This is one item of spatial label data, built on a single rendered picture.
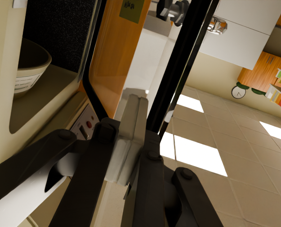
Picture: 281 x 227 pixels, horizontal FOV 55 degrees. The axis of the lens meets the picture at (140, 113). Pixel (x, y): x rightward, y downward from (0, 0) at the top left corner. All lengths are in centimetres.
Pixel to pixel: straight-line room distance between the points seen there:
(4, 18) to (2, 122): 10
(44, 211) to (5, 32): 20
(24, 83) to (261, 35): 517
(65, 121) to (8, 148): 15
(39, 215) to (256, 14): 517
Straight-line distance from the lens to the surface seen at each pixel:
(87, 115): 52
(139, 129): 15
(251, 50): 541
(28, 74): 36
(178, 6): 28
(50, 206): 35
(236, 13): 525
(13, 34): 25
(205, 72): 602
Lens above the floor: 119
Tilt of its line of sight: 23 degrees up
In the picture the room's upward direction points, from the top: 160 degrees counter-clockwise
